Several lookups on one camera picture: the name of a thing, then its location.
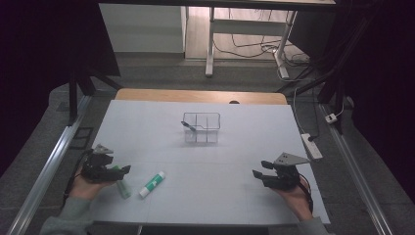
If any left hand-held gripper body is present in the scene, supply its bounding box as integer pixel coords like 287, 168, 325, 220
80, 143, 126, 184

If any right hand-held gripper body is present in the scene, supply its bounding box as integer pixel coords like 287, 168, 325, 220
262, 152, 311, 191

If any green and white glue stick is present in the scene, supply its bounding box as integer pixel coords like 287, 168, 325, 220
139, 170, 166, 199

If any clear plastic organizer box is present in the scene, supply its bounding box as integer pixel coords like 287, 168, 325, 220
182, 112, 221, 144

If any blue pen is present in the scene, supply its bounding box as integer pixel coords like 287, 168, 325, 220
180, 120, 198, 133

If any person's left hand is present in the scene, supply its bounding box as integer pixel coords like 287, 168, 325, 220
69, 167, 114, 202

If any person's right hand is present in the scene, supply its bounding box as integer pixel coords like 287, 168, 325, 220
275, 181, 314, 222

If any white power strip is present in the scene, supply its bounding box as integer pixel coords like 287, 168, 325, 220
300, 132, 324, 161

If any white table cover sheet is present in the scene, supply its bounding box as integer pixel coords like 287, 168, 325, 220
59, 99, 331, 226

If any black metal stand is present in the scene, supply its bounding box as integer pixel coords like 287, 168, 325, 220
67, 70, 123, 126
275, 13, 373, 135

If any small white adapter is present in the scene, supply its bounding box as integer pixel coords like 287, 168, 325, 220
325, 103, 346, 124

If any wooden table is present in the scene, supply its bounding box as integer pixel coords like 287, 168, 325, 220
115, 87, 289, 106

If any black curtain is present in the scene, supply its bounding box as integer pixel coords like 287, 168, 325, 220
288, 0, 415, 204
0, 0, 121, 177

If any white-framed desk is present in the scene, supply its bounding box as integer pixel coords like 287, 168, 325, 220
97, 0, 337, 80

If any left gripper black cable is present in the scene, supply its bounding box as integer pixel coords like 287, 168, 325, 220
63, 148, 96, 200

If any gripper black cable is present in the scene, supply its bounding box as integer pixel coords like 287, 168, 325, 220
63, 148, 96, 200
298, 174, 315, 213

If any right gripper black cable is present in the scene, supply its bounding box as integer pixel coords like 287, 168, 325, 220
298, 174, 315, 213

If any aluminium floor rail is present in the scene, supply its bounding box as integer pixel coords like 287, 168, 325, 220
6, 94, 94, 235
317, 103, 394, 235

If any white power strip cable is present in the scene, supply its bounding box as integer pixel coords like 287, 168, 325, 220
292, 86, 306, 135

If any tangle of floor cables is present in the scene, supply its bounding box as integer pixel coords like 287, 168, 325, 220
213, 8, 311, 82

